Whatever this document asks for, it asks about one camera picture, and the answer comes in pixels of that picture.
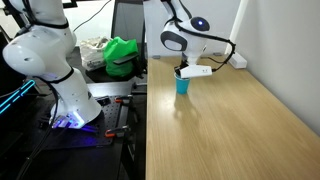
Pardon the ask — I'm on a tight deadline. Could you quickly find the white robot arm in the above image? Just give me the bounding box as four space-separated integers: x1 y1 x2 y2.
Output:
2 0 212 129

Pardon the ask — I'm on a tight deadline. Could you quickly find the green plastic bag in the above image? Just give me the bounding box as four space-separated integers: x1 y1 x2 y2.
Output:
103 36 138 77

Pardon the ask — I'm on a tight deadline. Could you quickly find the cyan lit computer case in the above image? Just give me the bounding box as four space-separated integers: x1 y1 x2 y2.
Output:
0 80 35 114

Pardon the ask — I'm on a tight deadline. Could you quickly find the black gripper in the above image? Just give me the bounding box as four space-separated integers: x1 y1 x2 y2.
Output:
174 60 188 76

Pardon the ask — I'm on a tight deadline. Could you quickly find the black office chair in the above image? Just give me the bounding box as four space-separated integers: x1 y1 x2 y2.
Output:
85 0 147 82

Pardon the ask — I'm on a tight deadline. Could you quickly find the white printed bag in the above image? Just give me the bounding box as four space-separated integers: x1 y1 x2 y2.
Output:
80 37 110 71

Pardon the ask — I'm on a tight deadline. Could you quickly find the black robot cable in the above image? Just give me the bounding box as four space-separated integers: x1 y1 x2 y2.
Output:
161 0 237 73

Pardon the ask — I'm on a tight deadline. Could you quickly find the white box on table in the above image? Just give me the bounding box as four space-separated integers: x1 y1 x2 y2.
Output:
229 53 247 69

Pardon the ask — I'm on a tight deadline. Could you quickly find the blue plastic cup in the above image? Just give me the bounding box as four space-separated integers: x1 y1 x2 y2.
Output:
175 74 190 94

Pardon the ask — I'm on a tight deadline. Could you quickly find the orange clamp rear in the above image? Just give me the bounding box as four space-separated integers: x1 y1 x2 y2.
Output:
114 95 133 103

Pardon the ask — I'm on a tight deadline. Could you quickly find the orange clamp front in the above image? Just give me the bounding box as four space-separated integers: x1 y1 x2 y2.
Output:
104 125 131 138

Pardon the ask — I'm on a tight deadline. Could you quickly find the orange clamp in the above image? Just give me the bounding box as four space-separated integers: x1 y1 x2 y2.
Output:
114 95 133 103
104 125 131 138

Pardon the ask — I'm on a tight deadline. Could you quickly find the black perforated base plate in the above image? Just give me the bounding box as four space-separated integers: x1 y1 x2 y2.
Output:
44 103 128 150

